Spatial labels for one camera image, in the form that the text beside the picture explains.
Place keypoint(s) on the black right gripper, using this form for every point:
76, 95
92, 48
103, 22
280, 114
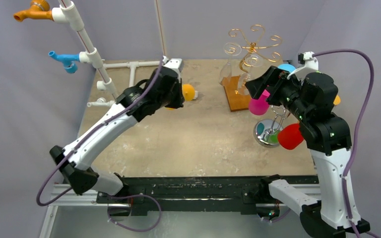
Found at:
268, 85

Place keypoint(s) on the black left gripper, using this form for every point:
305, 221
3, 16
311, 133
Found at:
178, 102

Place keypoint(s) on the yellow wine glass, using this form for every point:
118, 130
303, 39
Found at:
188, 92

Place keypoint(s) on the pink wine glass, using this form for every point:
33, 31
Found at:
259, 106

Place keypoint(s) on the blue wine glass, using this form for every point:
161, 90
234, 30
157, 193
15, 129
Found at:
287, 67

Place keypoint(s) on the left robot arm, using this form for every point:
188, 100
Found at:
76, 158

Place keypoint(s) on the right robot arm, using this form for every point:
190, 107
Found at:
328, 139

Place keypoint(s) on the clear wine glass right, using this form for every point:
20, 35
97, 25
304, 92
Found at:
246, 77

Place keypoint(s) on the clear wine glass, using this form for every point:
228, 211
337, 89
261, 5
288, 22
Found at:
226, 69
246, 77

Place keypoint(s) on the wooden rack base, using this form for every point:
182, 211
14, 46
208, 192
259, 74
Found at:
236, 101

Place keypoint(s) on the clear wine glass left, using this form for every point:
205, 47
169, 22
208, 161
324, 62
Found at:
226, 69

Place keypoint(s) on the red wine glass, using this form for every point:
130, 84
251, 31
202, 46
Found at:
290, 137

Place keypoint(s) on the orange wine glass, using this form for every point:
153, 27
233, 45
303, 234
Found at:
337, 100

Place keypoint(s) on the blue faucet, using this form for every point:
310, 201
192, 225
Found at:
67, 60

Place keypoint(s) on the orange faucet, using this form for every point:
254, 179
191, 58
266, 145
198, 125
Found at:
39, 9

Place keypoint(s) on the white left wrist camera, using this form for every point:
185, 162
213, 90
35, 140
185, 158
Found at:
176, 64

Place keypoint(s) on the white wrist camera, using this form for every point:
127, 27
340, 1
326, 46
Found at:
309, 64
176, 64

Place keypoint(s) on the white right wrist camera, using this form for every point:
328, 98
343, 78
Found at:
309, 64

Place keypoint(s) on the chrome wire glass rack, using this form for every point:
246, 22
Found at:
266, 131

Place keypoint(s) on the gold wire glass rack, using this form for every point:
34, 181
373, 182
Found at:
253, 48

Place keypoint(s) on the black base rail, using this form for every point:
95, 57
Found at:
246, 195

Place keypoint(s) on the white PVC pipe frame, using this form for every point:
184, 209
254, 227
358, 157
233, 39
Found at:
68, 13

